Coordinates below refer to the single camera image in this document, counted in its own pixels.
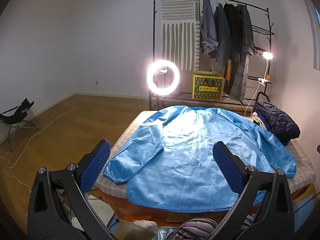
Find person's striped pants leg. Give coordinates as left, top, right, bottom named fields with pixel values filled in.
left=169, top=217, right=253, bottom=240

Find black folding chair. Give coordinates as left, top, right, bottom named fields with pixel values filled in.
left=0, top=98, right=39, bottom=153

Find black metal bed rail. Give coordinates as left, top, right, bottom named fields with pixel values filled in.
left=254, top=92, right=272, bottom=111

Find white floor cable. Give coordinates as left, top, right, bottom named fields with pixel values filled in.
left=0, top=96, right=94, bottom=188

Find hanging blue jeans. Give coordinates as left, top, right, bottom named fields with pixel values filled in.
left=200, top=0, right=218, bottom=57

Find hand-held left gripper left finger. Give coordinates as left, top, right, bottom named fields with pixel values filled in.
left=27, top=139, right=115, bottom=240

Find mustard patterned cloth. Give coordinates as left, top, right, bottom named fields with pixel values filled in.
left=224, top=60, right=234, bottom=87

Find white folded clothes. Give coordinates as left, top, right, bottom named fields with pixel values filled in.
left=251, top=111, right=264, bottom=127

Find navy puffer jacket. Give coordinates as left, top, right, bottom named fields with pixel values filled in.
left=254, top=99, right=300, bottom=146

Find window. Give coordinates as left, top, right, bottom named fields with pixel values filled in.
left=312, top=5, right=320, bottom=69

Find black metal clothes rack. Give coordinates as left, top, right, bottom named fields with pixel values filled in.
left=149, top=0, right=275, bottom=111

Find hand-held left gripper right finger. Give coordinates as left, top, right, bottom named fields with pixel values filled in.
left=212, top=141, right=295, bottom=240

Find hanging black coat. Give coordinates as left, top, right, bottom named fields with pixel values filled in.
left=223, top=2, right=243, bottom=63

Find hanging grey plaid coat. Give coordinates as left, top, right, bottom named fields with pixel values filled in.
left=229, top=4, right=255, bottom=100

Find yellow and green box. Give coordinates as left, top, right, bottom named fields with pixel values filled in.
left=192, top=71, right=224, bottom=102

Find striped wall hanging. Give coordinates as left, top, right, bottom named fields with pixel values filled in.
left=160, top=0, right=200, bottom=72

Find light blue jacket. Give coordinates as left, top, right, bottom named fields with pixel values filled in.
left=103, top=105, right=297, bottom=213

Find white lamp cable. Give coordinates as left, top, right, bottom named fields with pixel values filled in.
left=244, top=84, right=262, bottom=117

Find ring light on stand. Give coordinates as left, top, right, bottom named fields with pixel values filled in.
left=147, top=59, right=180, bottom=111

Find brown paper bag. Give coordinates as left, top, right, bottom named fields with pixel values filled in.
left=117, top=219, right=157, bottom=240

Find bed with striped sheet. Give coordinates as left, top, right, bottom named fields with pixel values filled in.
left=95, top=109, right=316, bottom=222

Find hanging dark denim jacket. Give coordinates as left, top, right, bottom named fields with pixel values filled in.
left=214, top=3, right=232, bottom=68

